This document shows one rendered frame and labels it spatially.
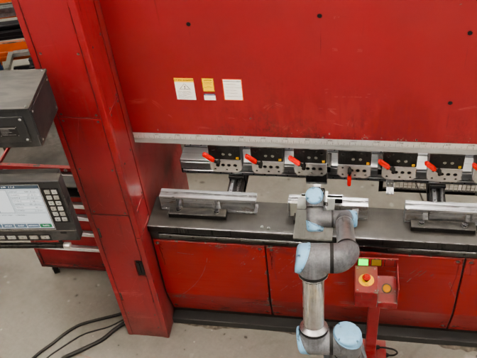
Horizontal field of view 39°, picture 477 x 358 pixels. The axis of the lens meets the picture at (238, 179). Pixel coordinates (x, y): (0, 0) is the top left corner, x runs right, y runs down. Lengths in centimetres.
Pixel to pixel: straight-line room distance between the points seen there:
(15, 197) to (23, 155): 107
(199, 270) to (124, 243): 46
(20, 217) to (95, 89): 63
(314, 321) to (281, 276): 87
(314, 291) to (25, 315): 228
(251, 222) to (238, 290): 51
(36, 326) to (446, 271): 243
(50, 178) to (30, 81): 39
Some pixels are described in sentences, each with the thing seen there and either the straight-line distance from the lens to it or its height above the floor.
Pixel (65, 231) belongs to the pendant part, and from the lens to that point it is 298.
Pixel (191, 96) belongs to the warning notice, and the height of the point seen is 162.
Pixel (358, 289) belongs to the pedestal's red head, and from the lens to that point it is 326.
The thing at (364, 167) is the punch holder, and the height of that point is 124.
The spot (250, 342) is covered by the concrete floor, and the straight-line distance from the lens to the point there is 403.
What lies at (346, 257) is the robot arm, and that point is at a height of 139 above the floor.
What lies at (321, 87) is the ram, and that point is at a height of 169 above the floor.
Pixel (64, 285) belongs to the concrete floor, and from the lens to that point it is 452.
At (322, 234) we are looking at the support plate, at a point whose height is 100.
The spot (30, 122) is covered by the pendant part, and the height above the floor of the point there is 187.
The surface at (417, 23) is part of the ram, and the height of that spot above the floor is 199.
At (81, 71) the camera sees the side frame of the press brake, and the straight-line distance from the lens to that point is 279.
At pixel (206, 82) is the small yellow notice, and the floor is 170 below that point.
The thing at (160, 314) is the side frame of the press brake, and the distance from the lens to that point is 392.
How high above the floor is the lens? 339
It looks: 44 degrees down
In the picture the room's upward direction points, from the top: 7 degrees counter-clockwise
